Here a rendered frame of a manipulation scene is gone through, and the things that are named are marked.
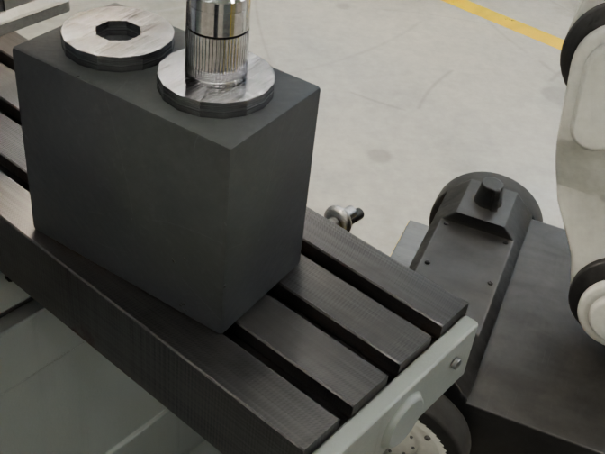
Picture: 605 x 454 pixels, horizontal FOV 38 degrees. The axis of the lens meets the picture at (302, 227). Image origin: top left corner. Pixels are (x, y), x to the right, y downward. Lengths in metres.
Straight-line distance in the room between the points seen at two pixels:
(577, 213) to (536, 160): 1.61
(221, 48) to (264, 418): 0.28
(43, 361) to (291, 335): 0.48
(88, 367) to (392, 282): 0.55
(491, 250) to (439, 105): 1.59
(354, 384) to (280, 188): 0.17
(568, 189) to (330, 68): 1.99
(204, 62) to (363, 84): 2.38
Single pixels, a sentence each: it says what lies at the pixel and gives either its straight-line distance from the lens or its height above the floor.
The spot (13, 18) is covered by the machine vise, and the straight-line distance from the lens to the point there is 1.19.
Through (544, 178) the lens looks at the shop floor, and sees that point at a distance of 2.74.
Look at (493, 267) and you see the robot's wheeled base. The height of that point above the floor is 0.59.
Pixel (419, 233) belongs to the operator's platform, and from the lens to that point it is 1.74.
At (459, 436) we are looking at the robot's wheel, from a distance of 1.19.
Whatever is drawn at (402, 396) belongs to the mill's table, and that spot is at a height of 0.91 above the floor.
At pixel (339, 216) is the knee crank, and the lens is 1.54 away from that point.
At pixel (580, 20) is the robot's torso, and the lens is 1.08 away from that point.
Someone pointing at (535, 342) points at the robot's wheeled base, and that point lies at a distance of 1.33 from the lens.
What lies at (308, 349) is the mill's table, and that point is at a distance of 0.74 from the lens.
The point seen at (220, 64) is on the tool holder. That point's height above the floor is 1.15.
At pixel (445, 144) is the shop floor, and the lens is 2.78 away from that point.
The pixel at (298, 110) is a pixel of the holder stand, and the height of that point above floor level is 1.11.
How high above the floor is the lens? 1.46
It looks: 38 degrees down
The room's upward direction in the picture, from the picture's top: 7 degrees clockwise
